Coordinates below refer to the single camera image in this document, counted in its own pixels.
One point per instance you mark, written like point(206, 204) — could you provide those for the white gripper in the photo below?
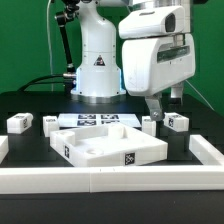
point(155, 64)

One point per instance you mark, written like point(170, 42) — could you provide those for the white square table top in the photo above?
point(107, 145)

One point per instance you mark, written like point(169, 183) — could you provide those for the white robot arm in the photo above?
point(99, 78)

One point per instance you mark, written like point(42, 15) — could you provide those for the white U-shaped fence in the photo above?
point(141, 178)

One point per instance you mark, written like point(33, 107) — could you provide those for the white sheet with tags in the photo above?
point(79, 120)

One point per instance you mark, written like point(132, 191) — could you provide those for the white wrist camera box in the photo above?
point(151, 22)

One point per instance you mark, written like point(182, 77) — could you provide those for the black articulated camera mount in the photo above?
point(62, 18)

